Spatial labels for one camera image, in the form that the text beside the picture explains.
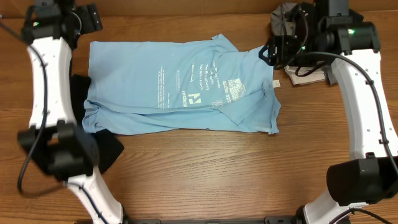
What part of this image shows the light blue printed t-shirt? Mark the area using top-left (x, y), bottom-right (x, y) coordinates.
top-left (82, 34), bottom-right (280, 135)

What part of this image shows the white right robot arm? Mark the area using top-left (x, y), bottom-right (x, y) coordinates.
top-left (259, 0), bottom-right (397, 224)

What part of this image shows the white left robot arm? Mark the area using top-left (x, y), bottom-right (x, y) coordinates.
top-left (17, 1), bottom-right (128, 223)

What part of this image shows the grey folded garment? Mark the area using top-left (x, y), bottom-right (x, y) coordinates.
top-left (271, 2), bottom-right (297, 36)

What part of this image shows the beige folded garment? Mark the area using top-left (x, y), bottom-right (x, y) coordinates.
top-left (284, 66), bottom-right (325, 85)

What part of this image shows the brown cardboard back panel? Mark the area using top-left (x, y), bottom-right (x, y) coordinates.
top-left (1, 0), bottom-right (397, 18)

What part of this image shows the black garment on left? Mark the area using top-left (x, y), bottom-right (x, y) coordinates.
top-left (70, 74), bottom-right (124, 174)

